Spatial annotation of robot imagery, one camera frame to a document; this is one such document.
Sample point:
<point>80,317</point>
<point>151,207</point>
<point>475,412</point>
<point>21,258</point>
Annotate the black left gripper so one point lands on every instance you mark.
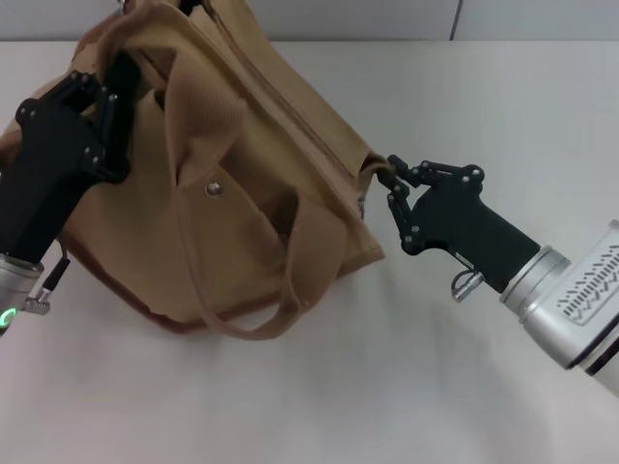
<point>43,169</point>

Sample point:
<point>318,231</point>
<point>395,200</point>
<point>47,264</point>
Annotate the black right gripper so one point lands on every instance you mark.
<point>464,227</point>

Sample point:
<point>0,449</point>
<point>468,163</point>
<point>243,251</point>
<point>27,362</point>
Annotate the silver metal zipper pull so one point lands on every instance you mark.
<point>361,208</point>

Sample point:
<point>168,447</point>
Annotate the khaki fabric food bag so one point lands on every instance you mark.
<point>251,159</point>

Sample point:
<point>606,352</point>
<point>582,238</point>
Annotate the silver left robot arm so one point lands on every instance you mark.
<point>14,290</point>

